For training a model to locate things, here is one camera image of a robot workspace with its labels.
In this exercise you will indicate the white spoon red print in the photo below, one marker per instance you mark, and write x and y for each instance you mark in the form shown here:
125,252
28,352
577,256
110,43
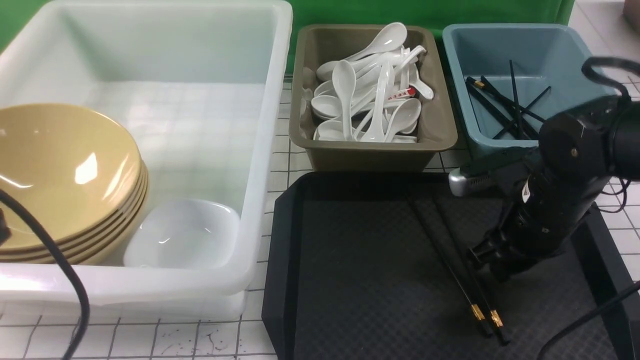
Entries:
403,94

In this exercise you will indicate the white spoon lower right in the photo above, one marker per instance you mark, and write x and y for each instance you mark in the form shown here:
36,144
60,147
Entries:
404,119

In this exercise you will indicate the white spoon top of pile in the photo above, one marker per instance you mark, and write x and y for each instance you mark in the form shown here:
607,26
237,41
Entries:
389,38

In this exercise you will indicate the white spoon upright centre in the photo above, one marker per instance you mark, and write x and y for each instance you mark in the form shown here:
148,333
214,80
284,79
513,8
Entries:
344,82

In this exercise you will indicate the white dish in bin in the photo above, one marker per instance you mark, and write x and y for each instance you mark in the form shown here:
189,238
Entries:
185,233

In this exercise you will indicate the black chopstick long diagonal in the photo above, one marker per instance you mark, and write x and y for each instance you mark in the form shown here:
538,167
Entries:
509,103

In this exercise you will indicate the stacked tan bowl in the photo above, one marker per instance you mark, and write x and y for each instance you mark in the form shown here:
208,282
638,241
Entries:
141,187
104,253
131,220
69,166

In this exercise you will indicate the white spoon left side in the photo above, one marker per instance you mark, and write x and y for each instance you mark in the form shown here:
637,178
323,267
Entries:
326,107

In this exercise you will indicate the black chopstick upright in bin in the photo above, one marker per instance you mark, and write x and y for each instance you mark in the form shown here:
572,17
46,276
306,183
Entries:
516,105

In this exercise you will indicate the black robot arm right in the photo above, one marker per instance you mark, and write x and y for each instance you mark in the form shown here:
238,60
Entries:
593,139

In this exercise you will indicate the black chopstick left in bin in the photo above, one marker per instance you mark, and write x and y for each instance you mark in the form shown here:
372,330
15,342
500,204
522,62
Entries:
492,107

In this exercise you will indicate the white spoon long diagonal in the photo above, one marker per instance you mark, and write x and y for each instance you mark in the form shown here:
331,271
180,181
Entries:
386,79

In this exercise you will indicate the large translucent white bin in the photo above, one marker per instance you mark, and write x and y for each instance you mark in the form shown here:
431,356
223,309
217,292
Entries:
198,85

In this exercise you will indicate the black plastic serving tray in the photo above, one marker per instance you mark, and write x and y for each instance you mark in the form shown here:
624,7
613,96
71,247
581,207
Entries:
353,276

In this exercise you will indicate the blue chopstick bin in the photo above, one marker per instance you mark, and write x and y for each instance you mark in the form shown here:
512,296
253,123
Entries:
543,55

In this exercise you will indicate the black chopstick gold band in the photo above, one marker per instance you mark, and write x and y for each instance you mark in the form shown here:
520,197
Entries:
484,302
478,317

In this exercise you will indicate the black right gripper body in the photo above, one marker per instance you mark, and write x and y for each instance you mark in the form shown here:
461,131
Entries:
536,218

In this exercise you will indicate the bottom stacked tan bowl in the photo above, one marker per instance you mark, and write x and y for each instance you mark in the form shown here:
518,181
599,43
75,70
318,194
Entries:
104,253

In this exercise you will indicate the black chopstick crossing diagonal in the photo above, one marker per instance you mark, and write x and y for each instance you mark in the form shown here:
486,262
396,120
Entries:
530,132

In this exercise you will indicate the top stacked tan bowl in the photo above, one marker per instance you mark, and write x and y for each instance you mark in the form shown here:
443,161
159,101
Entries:
69,166

